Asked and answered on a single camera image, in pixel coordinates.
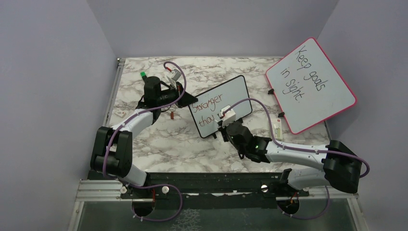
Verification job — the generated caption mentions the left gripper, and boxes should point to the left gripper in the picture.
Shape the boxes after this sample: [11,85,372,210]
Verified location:
[157,81,198,108]

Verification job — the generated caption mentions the black framed small whiteboard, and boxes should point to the black framed small whiteboard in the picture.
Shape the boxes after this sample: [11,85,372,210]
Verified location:
[189,75,249,138]

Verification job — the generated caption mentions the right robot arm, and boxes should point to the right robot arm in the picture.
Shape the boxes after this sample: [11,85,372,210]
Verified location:
[218,121,362,196]

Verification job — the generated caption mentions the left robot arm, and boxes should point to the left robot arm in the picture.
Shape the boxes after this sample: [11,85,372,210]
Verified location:
[90,76,198,198]

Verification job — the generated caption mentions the white whiteboard eraser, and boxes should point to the white whiteboard eraser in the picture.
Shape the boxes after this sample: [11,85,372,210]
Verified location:
[271,118,283,141]

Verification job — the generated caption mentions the pink framed written whiteboard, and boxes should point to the pink framed written whiteboard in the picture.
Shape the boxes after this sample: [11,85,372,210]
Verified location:
[265,38,357,134]

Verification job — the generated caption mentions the small white tag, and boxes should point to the small white tag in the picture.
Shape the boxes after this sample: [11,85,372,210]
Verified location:
[115,109,126,118]

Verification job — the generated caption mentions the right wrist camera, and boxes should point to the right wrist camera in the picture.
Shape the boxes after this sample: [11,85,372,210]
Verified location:
[216,105,237,128]

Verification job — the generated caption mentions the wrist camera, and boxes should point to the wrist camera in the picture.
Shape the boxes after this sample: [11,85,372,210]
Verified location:
[166,69,182,84]
[216,105,237,128]

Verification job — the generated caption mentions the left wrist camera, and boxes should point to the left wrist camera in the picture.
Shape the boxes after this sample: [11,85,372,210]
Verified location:
[166,69,182,84]

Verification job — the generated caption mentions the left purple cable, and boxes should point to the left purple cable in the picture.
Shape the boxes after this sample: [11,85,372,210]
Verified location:
[102,61,187,223]

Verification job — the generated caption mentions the purple cable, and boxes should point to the purple cable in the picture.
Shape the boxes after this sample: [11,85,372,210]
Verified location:
[102,61,187,223]
[220,98,371,220]

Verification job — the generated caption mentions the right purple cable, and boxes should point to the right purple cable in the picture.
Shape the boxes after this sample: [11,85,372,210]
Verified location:
[220,98,371,220]

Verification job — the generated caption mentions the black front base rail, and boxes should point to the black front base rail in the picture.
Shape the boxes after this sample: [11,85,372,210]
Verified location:
[77,171,326,210]

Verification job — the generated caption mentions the aluminium frame rail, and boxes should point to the aluminium frame rail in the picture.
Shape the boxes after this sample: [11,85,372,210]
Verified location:
[67,58,126,231]

